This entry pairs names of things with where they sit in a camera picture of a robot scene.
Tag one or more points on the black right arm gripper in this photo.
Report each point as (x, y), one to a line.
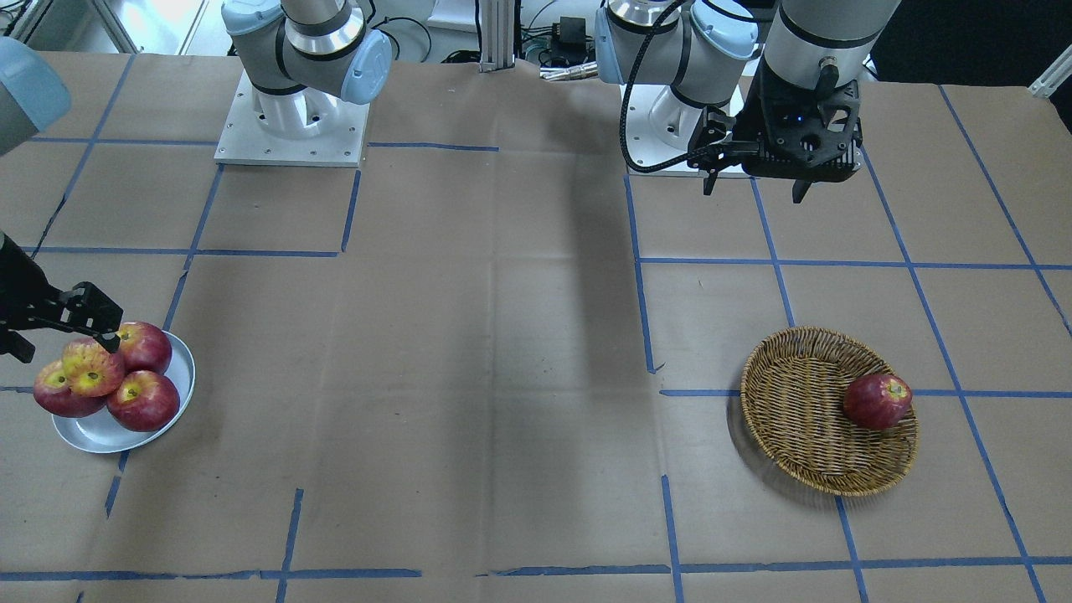
(18, 286)

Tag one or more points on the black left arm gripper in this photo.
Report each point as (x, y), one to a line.
(758, 115)

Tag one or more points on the red yellow apple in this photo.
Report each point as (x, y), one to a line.
(90, 369)

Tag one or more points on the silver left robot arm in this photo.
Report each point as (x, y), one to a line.
(820, 44)

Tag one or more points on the apple on plate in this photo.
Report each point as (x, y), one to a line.
(144, 347)
(144, 402)
(52, 391)

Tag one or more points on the apple on plate front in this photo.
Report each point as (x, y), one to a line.
(144, 402)

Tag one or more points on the apple on plate back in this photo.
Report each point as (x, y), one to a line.
(52, 391)

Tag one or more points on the light blue plate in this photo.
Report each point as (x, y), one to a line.
(113, 431)

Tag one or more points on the round wicker basket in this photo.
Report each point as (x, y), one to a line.
(791, 397)

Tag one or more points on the dark red apple in basket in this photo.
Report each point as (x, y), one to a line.
(877, 401)

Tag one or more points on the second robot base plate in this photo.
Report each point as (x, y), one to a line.
(659, 127)

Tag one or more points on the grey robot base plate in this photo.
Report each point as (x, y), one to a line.
(309, 128)

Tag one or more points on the aluminium frame post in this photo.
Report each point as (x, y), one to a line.
(497, 23)

